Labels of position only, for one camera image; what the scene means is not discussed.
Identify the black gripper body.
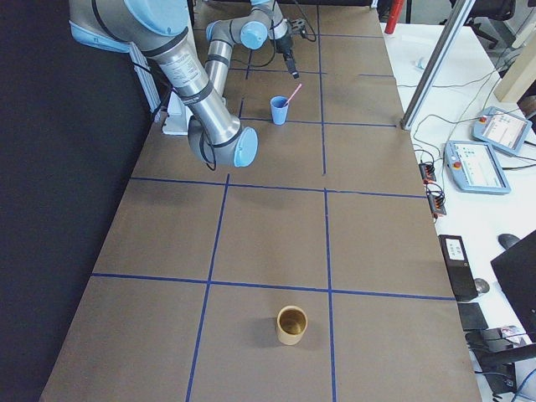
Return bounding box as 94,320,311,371
275,33,292,54

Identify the red chopstick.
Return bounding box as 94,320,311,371
283,83,302,107

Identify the blue plastic cup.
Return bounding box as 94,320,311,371
270,95,289,126

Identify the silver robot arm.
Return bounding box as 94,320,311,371
69,0,299,168

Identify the tan wooden cup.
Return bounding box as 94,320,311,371
276,306,308,346

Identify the red cylinder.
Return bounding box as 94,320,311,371
384,0,405,35

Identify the far orange connector board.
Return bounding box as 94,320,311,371
418,162,436,184

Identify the orange connector board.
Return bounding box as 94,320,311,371
426,187,446,218
418,162,436,184

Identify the near orange connector board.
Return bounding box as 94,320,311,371
426,187,446,218

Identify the near teach pendant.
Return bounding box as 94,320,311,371
444,141,511,195

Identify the teach pendant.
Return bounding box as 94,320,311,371
444,141,511,195
472,106,532,156

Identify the far teach pendant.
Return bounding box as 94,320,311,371
472,106,532,156

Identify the black labelled box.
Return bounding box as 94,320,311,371
438,234,478,302

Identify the black computer mouse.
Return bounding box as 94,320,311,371
497,233,520,250

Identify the metal tin can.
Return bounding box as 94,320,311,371
474,278,490,295

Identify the black monitor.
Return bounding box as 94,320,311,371
491,231,535,332

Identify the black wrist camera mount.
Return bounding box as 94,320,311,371
289,18,308,39

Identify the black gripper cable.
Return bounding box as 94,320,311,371
246,0,317,68

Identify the white pedestal column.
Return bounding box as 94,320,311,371
161,90,228,137

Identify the aluminium frame post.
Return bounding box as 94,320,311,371
400,0,476,131

